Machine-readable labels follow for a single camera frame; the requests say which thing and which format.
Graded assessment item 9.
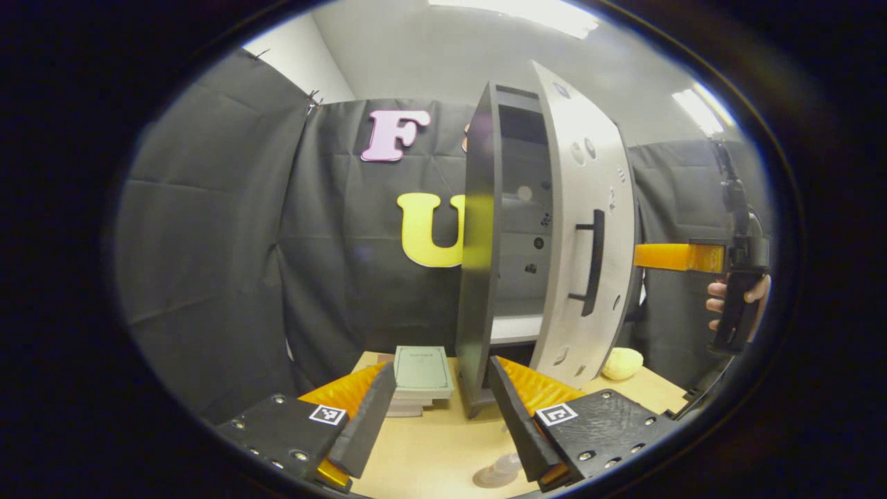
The long ceiling light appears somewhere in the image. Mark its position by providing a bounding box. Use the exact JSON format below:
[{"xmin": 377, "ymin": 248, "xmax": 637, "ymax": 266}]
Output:
[{"xmin": 428, "ymin": 0, "xmax": 600, "ymax": 40}]

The dark grey cabinet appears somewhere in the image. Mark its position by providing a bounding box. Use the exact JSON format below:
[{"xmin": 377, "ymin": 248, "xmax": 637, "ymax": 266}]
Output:
[{"xmin": 455, "ymin": 81, "xmax": 576, "ymax": 419}]

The black backdrop cloth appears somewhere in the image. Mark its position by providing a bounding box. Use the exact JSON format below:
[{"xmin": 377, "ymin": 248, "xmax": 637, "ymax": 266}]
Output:
[{"xmin": 114, "ymin": 49, "xmax": 773, "ymax": 423}]

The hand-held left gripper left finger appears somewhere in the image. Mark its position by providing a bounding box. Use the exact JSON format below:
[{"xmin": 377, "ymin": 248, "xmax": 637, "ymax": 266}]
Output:
[{"xmin": 213, "ymin": 360, "xmax": 397, "ymax": 494}]

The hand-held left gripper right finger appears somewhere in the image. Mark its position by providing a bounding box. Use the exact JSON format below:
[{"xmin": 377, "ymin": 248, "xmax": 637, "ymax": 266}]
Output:
[{"xmin": 489, "ymin": 356, "xmax": 683, "ymax": 493}]

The green notebook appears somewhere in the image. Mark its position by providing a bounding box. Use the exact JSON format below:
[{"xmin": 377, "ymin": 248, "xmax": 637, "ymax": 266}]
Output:
[{"xmin": 393, "ymin": 345, "xmax": 455, "ymax": 401}]

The yellow plush ball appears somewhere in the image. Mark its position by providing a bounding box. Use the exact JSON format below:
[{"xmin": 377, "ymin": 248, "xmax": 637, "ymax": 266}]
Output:
[{"xmin": 601, "ymin": 347, "xmax": 644, "ymax": 381}]

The black cabinet door handle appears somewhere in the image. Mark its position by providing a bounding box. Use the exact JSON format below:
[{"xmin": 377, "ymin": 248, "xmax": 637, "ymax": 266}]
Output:
[{"xmin": 568, "ymin": 209, "xmax": 606, "ymax": 317}]

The striped ceiling light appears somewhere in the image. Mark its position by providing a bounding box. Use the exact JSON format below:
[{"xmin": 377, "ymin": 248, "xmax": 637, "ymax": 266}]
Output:
[{"xmin": 672, "ymin": 82, "xmax": 737, "ymax": 137}]

